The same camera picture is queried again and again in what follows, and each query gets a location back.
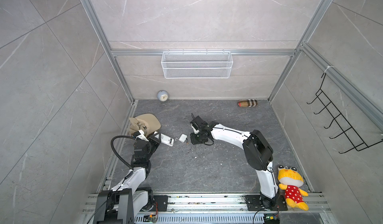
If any white remote battery cover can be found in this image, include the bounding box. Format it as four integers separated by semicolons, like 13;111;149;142
179;134;188;143

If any white remote control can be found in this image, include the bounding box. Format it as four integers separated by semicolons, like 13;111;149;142
160;134;174;147

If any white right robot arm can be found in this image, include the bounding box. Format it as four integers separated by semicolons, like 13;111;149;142
190;116;278;202

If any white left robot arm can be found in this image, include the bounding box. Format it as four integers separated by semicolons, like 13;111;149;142
88;131;162;224

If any beige cap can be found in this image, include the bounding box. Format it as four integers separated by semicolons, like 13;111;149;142
129;113;161;137

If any small grey desk clock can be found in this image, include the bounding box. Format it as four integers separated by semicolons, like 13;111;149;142
157;90;169;104

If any yellow plush toy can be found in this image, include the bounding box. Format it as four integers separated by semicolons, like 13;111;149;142
277;165;309;211

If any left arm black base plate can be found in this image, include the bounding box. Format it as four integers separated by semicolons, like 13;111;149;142
134;195;169;212

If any white wire mesh basket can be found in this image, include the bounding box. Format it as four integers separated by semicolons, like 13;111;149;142
161;51;233;79

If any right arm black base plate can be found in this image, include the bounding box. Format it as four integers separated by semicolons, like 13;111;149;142
244;193;288;211

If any aluminium front rail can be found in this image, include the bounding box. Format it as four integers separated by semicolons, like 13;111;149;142
81;193;331;215

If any black wall hook rack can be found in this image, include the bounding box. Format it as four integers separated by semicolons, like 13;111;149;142
307;73;383;154

